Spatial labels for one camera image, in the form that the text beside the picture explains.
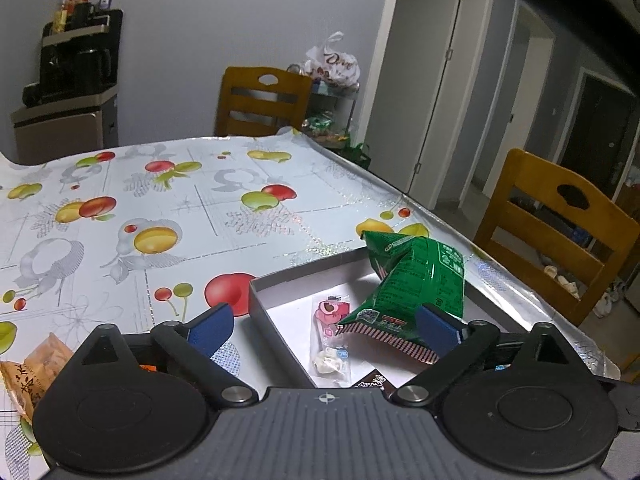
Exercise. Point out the wooden chair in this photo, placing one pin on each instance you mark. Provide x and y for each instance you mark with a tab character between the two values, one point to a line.
265	105
550	220

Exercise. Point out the dark brown snack packet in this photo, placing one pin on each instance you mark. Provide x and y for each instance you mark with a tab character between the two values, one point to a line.
372	380

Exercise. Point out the white slipper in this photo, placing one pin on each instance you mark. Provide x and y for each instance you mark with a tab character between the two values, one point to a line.
570	285
551	271

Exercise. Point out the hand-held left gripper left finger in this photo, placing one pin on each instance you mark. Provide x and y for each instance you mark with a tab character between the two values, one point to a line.
212	327

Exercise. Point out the fruit-print tablecloth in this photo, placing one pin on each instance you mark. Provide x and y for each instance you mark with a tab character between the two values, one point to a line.
200	210

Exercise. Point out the pink bear candy packet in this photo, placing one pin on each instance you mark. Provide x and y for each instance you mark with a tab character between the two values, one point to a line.
327	320

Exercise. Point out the black kettle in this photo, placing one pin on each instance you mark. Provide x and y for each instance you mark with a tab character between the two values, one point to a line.
92	70

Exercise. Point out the metal trolley rack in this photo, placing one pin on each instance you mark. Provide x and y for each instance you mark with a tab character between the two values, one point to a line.
332	115

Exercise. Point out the dark entrance door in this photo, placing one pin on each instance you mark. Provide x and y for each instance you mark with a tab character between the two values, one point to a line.
595	135

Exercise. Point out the white door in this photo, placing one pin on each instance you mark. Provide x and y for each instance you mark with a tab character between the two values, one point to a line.
425	85

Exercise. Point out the green tote bag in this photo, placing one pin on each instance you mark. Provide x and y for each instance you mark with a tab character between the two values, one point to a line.
357	156

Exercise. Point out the white plastic shopping bag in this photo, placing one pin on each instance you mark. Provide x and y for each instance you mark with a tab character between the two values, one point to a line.
332	62

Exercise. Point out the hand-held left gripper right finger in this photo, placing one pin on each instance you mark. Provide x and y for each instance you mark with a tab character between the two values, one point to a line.
437	330

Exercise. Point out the green snack bag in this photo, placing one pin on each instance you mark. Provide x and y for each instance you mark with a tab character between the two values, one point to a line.
415	280

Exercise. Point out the white shallow cardboard box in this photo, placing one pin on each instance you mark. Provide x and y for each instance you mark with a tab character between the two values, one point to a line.
285	310

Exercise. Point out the yellow jar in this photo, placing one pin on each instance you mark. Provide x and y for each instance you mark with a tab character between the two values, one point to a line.
60	19

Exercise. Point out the brown paper snack packet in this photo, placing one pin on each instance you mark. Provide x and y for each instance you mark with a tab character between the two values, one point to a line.
35	370

